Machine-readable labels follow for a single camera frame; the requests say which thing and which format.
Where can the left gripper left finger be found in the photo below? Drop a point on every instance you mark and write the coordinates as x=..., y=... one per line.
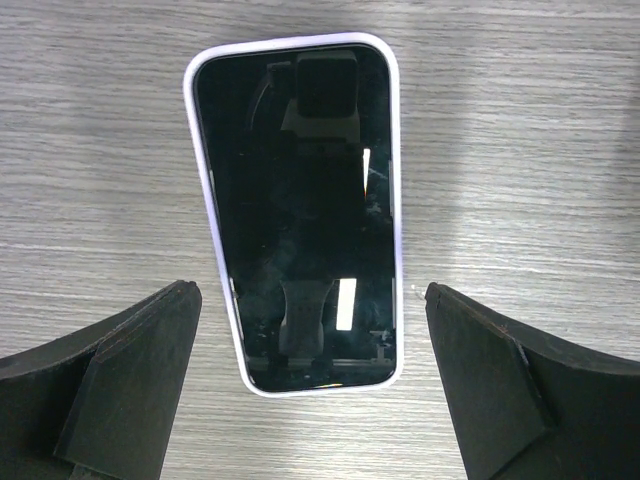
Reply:
x=100, y=402

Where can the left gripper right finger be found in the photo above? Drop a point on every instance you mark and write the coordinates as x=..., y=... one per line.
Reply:
x=526, y=404

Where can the phone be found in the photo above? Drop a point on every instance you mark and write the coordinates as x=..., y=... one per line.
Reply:
x=297, y=145

